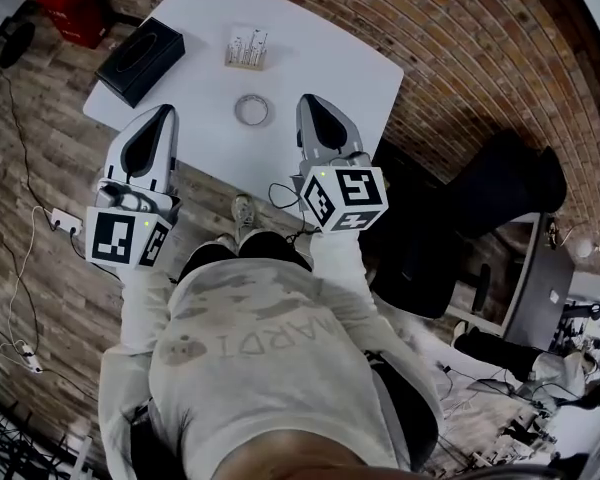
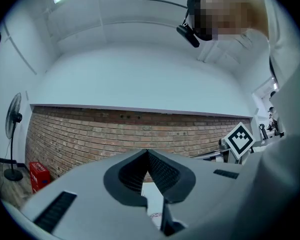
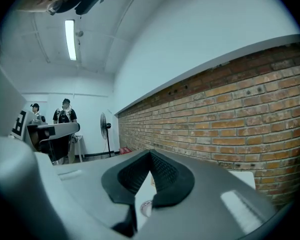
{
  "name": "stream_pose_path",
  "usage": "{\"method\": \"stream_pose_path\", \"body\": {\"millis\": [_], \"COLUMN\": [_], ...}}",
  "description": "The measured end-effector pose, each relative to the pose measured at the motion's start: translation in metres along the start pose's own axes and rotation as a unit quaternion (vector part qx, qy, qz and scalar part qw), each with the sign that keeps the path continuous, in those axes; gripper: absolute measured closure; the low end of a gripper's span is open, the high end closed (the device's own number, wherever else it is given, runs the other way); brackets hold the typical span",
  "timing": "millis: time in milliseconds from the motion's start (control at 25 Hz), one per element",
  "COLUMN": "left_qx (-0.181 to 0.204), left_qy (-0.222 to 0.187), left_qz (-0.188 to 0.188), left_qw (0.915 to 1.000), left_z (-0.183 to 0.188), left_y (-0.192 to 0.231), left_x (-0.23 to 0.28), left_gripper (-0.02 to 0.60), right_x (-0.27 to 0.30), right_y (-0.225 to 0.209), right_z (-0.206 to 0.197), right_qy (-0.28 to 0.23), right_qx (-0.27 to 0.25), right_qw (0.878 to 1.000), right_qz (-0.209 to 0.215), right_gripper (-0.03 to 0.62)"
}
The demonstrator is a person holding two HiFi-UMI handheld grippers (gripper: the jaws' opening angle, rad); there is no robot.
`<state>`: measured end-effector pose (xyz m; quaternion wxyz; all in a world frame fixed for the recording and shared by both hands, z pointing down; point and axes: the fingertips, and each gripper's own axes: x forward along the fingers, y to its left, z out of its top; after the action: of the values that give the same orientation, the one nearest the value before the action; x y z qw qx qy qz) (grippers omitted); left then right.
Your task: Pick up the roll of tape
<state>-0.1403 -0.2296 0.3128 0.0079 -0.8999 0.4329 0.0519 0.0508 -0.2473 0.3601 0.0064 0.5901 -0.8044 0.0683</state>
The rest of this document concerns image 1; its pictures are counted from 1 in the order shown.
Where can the person's grey shoe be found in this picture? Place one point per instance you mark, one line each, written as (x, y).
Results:
(243, 215)

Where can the person's right forearm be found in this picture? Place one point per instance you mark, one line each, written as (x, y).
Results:
(337, 263)

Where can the red box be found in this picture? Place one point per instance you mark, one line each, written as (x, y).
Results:
(72, 10)

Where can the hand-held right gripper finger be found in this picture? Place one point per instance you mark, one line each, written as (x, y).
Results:
(307, 138)
(352, 140)

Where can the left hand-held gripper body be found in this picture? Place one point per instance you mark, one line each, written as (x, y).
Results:
(112, 238)

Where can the white power strip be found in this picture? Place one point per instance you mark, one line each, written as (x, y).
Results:
(31, 359)
(65, 219)

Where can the black tissue box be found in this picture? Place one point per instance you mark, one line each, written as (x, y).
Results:
(140, 60)

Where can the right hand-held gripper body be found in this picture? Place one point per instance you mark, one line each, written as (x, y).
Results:
(360, 193)

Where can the clear tape roll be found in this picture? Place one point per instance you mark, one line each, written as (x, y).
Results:
(238, 113)

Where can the person's left forearm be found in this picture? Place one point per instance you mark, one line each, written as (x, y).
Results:
(145, 303)

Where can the white globe desk lamp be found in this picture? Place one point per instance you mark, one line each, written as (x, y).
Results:
(585, 248)

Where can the black round stand base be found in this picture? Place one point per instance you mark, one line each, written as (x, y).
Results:
(16, 45)

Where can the black office chair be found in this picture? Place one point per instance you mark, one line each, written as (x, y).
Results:
(480, 183)

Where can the person's black trousers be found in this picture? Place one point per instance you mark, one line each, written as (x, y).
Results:
(260, 245)

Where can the dark grey desk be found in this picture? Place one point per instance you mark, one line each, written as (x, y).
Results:
(540, 288)

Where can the rack of white tubes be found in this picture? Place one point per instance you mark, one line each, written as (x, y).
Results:
(246, 48)

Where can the person's light sweatshirt torso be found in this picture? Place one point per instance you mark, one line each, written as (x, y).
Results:
(265, 358)

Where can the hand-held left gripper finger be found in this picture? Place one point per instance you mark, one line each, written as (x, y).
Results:
(114, 160)
(167, 158)

